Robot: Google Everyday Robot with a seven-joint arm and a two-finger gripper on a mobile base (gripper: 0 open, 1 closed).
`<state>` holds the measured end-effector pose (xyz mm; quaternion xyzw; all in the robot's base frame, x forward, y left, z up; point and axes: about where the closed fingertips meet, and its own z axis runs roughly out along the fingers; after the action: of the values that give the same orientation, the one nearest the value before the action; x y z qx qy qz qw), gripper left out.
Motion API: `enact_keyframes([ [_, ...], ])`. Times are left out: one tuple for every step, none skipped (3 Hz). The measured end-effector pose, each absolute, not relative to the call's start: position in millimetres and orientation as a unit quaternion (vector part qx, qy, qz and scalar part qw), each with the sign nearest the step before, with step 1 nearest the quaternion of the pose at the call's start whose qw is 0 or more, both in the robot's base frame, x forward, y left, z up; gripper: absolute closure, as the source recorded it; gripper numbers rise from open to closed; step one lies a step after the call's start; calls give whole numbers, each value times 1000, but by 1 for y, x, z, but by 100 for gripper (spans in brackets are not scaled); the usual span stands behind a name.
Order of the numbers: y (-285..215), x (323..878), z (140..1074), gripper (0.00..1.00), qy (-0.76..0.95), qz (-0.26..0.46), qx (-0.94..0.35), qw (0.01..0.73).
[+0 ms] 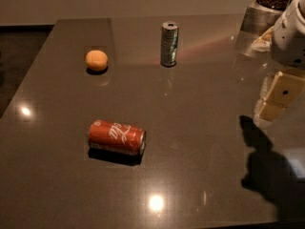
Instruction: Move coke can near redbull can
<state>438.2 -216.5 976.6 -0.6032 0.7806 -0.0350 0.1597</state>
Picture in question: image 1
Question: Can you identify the jar of coffee beans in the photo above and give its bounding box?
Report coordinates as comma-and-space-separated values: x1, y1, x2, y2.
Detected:
241, 0, 293, 35

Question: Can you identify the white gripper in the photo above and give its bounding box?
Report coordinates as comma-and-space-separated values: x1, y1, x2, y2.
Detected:
256, 0, 305, 121

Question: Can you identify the orange round fruit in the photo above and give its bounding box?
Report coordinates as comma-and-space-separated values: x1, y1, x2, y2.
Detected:
85, 50, 108, 72

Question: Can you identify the red coke can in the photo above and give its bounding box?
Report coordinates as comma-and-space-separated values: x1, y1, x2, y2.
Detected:
88, 120, 146, 156

